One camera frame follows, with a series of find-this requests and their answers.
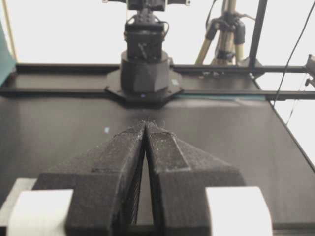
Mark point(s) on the black metal frame rail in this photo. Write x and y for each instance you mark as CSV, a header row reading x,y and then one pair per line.
x,y
102,81

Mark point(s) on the camera tripod with black joints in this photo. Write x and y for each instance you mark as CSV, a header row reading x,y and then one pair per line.
x,y
231,30

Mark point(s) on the teal board at left edge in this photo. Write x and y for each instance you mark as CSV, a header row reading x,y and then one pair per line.
x,y
7,62

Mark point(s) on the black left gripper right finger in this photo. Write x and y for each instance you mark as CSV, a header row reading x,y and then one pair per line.
x,y
197,194

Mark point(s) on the black vertical frame post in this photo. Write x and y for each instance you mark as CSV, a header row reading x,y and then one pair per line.
x,y
262,5

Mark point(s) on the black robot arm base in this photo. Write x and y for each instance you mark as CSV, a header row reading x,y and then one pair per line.
x,y
145,74

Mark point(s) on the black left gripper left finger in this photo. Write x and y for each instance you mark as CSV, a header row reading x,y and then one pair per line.
x,y
92,194

